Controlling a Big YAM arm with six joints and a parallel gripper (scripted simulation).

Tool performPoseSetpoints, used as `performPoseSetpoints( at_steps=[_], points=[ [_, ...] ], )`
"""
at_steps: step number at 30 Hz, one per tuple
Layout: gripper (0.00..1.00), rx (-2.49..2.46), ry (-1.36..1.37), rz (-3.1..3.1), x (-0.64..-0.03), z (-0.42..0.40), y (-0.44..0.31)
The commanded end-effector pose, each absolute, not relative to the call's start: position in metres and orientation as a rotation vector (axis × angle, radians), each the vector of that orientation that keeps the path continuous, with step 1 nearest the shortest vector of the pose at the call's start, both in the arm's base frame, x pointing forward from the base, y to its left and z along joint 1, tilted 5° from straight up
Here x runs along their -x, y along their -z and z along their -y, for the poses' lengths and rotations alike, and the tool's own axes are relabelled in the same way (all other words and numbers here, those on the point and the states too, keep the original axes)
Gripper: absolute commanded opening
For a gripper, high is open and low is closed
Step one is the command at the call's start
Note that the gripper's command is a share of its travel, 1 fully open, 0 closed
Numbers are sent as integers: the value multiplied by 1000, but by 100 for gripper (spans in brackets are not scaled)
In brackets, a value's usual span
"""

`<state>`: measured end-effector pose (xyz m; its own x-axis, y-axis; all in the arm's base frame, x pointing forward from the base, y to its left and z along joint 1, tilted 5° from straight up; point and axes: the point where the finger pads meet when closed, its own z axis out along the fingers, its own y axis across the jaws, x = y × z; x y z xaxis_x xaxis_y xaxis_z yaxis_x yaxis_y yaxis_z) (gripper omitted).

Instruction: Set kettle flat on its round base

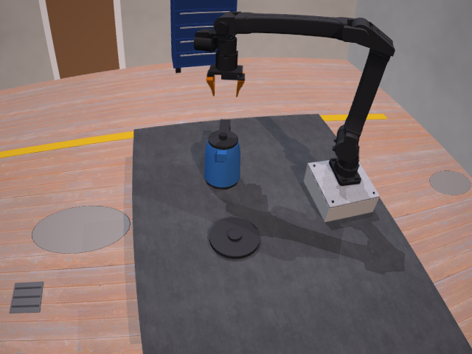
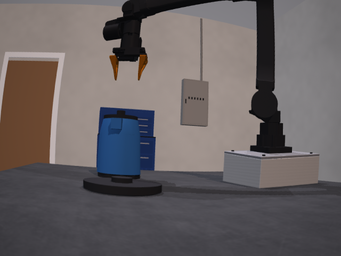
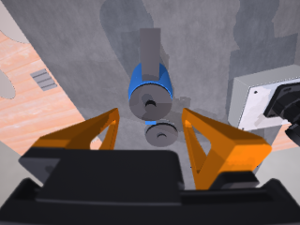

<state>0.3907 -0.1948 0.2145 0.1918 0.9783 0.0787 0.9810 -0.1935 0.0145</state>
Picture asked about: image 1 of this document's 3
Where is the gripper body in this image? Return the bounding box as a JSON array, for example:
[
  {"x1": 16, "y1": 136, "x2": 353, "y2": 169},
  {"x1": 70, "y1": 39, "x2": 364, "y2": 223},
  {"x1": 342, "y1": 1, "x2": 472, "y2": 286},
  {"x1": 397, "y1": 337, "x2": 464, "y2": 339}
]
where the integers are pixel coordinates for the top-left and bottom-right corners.
[{"x1": 206, "y1": 53, "x2": 245, "y2": 81}]

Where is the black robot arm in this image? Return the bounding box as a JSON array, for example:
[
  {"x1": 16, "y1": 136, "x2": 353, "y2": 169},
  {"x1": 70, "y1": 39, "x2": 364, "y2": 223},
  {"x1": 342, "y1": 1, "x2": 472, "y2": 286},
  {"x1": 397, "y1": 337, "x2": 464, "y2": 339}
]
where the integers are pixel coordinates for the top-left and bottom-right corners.
[{"x1": 194, "y1": 12, "x2": 395, "y2": 186}]

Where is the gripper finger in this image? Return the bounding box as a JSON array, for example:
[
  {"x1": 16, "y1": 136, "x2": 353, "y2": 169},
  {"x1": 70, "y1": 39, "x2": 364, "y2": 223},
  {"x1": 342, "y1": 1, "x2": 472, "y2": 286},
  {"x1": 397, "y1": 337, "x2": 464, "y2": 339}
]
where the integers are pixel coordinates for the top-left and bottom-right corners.
[
  {"x1": 206, "y1": 75, "x2": 215, "y2": 96},
  {"x1": 236, "y1": 80, "x2": 245, "y2": 97}
]

